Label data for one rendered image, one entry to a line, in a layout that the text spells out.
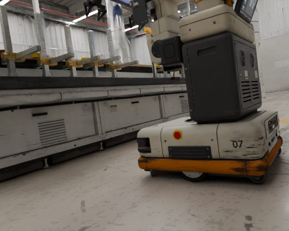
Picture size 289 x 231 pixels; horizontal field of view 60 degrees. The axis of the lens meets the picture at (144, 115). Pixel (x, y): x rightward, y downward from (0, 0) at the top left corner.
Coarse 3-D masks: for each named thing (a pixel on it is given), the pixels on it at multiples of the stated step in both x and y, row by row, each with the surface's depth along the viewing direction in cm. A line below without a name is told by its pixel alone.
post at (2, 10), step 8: (0, 8) 160; (0, 16) 161; (0, 24) 162; (8, 24) 163; (8, 32) 162; (8, 40) 162; (8, 48) 161; (8, 64) 162; (8, 72) 163; (16, 72) 164
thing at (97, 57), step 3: (90, 57) 195; (93, 57) 193; (96, 57) 191; (99, 57) 192; (81, 60) 201; (84, 60) 199; (87, 60) 197; (90, 60) 195; (93, 60) 194; (96, 60) 196; (78, 63) 203; (81, 63) 202; (84, 63) 201; (63, 66) 214; (66, 66) 212; (63, 69) 215; (66, 69) 217
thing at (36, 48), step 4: (32, 48) 152; (36, 48) 150; (40, 48) 152; (20, 52) 160; (24, 52) 158; (28, 52) 155; (32, 52) 154; (36, 52) 155; (16, 56) 164; (20, 56) 161; (24, 56) 162; (4, 60) 172; (4, 64) 175
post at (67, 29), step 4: (64, 28) 202; (68, 28) 202; (64, 32) 202; (68, 32) 202; (68, 36) 201; (68, 40) 201; (68, 44) 201; (68, 48) 202; (72, 48) 204; (68, 52) 202; (72, 68) 202; (72, 72) 202; (76, 72) 205
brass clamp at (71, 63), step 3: (72, 60) 202; (75, 60) 204; (66, 63) 201; (69, 63) 199; (72, 63) 202; (75, 63) 204; (69, 66) 201; (72, 66) 202; (75, 66) 204; (78, 66) 206; (81, 66) 209
